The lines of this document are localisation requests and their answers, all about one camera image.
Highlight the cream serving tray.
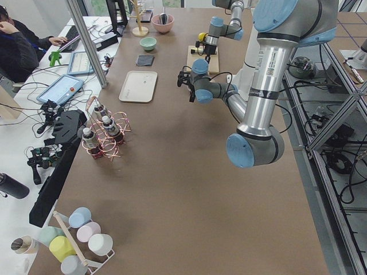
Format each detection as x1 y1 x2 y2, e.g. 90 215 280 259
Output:
119 70 158 103

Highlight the aluminium frame post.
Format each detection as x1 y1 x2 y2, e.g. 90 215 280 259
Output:
65 0 108 88

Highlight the blue cup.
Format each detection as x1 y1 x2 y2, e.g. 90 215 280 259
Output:
68 207 92 229

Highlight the paper cup with steel insert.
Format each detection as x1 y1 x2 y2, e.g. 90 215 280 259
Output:
11 235 39 254

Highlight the steel scoop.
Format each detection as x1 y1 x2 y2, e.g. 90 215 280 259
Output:
159 13 169 25

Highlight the wooden mug tree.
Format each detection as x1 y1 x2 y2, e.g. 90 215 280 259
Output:
130 0 149 37

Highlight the pink cup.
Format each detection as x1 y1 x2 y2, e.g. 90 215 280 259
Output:
76 221 101 242

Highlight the blue teach pendant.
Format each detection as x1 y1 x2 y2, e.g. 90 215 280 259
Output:
36 74 84 105
67 51 94 76

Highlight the green bowl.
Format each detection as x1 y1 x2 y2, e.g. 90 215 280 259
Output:
139 37 157 52

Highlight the white cup rack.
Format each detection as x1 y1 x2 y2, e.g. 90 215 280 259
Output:
53 211 115 274

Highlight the black thermos bottle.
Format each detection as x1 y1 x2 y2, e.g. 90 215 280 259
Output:
1 173 29 199

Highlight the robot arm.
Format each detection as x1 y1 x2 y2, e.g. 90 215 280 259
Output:
196 0 248 64
177 1 338 168

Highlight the black keyboard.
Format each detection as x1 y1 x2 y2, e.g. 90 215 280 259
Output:
59 25 80 52

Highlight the seated person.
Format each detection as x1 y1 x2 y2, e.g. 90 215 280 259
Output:
1 6 68 83

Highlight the copper wire bottle rack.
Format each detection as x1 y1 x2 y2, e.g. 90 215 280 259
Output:
82 96 131 160

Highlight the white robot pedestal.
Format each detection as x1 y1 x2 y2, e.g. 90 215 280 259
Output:
232 22 260 92

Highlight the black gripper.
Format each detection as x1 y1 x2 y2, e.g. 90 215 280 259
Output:
177 70 195 103
195 41 217 64

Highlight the black camera stand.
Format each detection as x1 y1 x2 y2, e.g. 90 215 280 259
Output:
29 109 87 228

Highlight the white cup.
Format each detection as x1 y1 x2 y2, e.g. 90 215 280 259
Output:
88 233 113 256

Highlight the grey cup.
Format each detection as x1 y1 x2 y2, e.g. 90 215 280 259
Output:
61 255 88 275

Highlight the pink bowl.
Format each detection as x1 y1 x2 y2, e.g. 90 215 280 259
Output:
151 13 175 34

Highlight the yellow cup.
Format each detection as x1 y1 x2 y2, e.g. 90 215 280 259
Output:
49 235 76 262

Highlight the grey folded cloth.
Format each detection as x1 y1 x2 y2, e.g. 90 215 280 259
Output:
136 54 155 66

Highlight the drink bottle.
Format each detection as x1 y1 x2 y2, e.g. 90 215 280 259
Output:
93 105 109 121
102 115 120 139
82 127 99 155

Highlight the green cup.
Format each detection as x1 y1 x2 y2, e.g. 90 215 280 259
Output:
38 226 65 247

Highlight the wooden cutting board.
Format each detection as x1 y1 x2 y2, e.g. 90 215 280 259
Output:
186 45 220 74

